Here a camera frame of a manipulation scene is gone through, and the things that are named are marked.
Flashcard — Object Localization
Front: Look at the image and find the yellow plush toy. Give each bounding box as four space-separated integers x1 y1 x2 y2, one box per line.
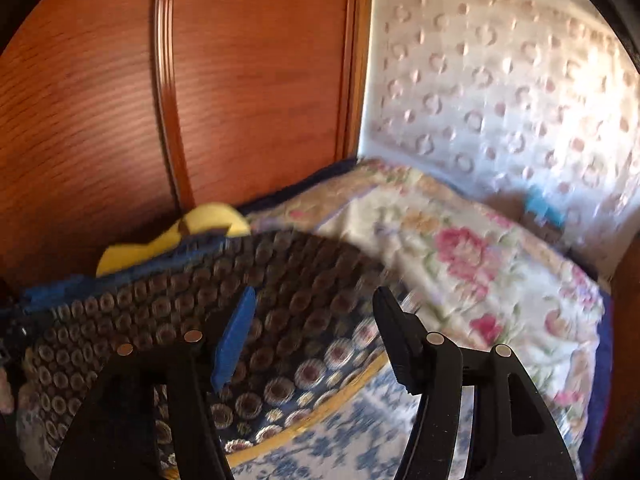
95 202 251 278

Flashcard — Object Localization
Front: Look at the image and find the navy fleece blanket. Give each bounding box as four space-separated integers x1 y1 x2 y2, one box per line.
592 285 618 361

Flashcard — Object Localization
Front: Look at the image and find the pink floral blanket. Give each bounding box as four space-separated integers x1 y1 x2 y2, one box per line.
240 157 608 471

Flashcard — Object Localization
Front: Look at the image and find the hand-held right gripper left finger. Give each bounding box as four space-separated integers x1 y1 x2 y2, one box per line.
50 286 258 480

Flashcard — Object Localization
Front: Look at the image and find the wooden slatted wardrobe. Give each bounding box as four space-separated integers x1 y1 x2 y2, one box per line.
0 0 375 291

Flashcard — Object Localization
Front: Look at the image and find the blue floral bed sheet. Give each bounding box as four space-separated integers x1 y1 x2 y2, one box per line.
165 350 481 480

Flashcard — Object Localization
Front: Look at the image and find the small blue box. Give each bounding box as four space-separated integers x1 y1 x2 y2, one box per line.
522 185 568 228

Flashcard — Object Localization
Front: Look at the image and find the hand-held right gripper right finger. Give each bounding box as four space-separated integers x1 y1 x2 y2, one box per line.
372 286 573 480

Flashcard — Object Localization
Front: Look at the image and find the sheer circle-patterned wall curtain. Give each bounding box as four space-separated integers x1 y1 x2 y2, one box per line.
357 0 640 281

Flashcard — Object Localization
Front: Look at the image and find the navy medallion-patterned robe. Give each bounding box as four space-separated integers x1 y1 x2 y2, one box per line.
0 230 426 466

